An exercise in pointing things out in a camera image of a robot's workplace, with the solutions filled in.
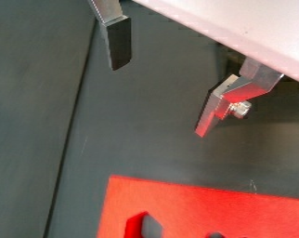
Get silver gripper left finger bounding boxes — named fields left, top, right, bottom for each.
left=87, top=0, right=131, bottom=71

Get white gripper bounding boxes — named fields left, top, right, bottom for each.
left=133, top=0, right=299, bottom=81

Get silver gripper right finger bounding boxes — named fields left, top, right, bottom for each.
left=195, top=58, right=284, bottom=137

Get red shape-sorter fixture block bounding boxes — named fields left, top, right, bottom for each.
left=95, top=176, right=299, bottom=238

